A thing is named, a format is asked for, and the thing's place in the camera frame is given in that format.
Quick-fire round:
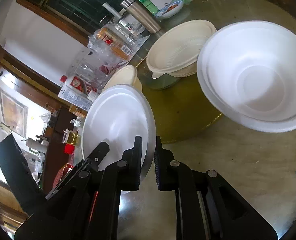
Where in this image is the white liquor bottle red cap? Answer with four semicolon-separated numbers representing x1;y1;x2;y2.
60;74;97;97

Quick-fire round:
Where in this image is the large cream disposable plate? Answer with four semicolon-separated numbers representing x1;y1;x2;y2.
146;20;216;79

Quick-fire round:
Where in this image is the red plastic cup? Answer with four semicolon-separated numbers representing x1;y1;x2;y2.
64;144;75;155

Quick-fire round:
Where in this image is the clear cup of tea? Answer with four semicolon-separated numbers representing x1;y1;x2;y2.
62;129;81;146

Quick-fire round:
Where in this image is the white foam plate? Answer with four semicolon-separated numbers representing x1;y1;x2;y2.
81;85;156;181

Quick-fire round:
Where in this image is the steel thermos flask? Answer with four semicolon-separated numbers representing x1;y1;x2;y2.
120;0;162;34

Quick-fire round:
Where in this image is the gold turntable mat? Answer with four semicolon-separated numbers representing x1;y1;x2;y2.
137;61;221;144

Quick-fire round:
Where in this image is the white foam bowl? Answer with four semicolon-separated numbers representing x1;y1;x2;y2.
197;21;296;133

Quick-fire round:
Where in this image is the clear glass pitcher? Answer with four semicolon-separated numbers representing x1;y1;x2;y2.
66;55;119;91

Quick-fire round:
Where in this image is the small cream disposable bowl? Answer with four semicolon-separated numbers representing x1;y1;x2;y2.
102;65;142;92

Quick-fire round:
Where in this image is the red wedding glass plate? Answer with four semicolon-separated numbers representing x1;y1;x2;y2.
52;163;73;189

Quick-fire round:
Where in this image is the blue white ceramic dish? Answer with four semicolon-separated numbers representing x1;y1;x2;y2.
154;0;184;21

